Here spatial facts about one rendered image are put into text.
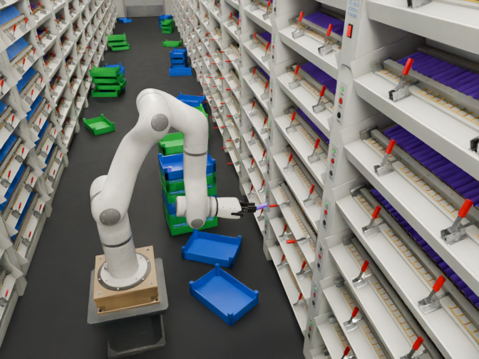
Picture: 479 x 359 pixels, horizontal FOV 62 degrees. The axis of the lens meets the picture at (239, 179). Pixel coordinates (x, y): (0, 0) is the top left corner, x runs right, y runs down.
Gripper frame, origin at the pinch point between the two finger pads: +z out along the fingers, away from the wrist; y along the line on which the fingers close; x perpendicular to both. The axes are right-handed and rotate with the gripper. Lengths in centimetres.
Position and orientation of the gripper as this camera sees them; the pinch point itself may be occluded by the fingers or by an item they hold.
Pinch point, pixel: (250, 207)
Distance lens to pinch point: 169.8
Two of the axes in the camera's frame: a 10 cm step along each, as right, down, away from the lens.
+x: 1.7, -8.6, -4.8
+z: 9.6, 0.3, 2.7
